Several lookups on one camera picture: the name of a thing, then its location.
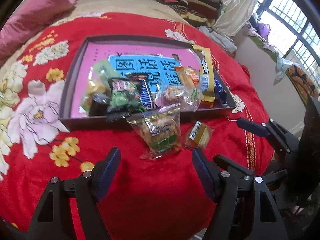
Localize stack of folded clothes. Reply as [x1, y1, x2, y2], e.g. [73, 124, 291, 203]
[156, 0, 222, 28]

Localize orange wrapped cracker pack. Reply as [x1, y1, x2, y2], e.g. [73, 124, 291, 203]
[175, 66, 200, 89]

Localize small dark chocolate packet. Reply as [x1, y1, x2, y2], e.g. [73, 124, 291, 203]
[89, 93, 111, 116]

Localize blue Oreo packet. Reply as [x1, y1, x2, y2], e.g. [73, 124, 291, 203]
[214, 77, 228, 106]

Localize beige bed sheet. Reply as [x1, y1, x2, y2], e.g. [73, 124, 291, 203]
[0, 0, 196, 71]

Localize pink and blue book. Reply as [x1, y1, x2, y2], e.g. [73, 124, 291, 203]
[71, 42, 200, 118]

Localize pink quilt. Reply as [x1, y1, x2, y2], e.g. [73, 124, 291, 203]
[1, 0, 76, 64]

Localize green bean snack packet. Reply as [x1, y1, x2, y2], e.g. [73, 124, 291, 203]
[105, 77, 146, 123]

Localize clear bag red candy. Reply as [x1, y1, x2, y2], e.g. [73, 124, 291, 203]
[155, 85, 202, 112]

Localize red floral blanket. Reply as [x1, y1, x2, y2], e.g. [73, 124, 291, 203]
[1, 12, 274, 239]

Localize clothes on window sill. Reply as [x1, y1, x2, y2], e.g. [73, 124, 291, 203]
[242, 21, 319, 105]

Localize yellow wafer snack packet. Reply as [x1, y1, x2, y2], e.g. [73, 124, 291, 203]
[193, 45, 215, 103]

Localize clear bag peanut snack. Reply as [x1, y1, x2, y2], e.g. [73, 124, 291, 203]
[127, 103, 182, 160]

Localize green wrapped pastry snack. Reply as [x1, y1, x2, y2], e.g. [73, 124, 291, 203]
[79, 59, 122, 116]

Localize dark Snickers bar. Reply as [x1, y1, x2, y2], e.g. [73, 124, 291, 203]
[125, 72, 158, 111]

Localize barred window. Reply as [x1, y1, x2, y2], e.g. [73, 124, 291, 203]
[253, 0, 319, 80]

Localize grey cardboard tray box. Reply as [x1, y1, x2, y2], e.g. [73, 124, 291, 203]
[57, 35, 237, 132]

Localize cream satin curtain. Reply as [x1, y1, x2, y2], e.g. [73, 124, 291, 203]
[214, 0, 258, 37]

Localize small gold wrapped cake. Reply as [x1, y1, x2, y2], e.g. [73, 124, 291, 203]
[184, 120, 214, 150]

